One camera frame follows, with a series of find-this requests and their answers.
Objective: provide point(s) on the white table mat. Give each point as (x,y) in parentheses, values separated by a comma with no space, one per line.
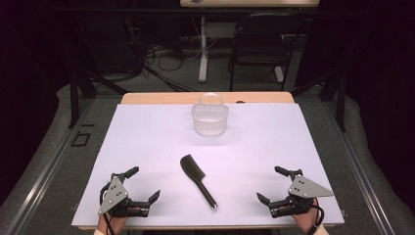
(228,150)

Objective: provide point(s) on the person's left hand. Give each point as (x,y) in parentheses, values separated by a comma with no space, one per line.
(111,224)

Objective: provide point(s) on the black folding chair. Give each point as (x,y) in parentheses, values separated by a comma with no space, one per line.
(261,45)

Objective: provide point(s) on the person's right hand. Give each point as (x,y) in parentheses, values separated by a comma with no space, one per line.
(310,220)

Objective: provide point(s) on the black metal stand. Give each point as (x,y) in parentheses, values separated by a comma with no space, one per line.
(341,101)
(74,98)

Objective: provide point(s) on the clear plastic basket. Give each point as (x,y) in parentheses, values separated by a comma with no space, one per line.
(210,122)

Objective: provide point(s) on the grey metal floor rail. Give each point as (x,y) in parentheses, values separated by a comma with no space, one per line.
(355,163)
(49,169)

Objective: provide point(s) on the wooden table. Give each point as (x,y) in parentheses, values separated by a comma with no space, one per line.
(163,98)

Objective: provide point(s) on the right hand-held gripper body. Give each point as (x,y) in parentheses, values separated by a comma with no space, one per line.
(306,189)

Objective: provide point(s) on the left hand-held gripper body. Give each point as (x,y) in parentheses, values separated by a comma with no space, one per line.
(114,196)

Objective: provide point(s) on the white-legged desk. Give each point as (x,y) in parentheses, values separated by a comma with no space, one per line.
(203,49)

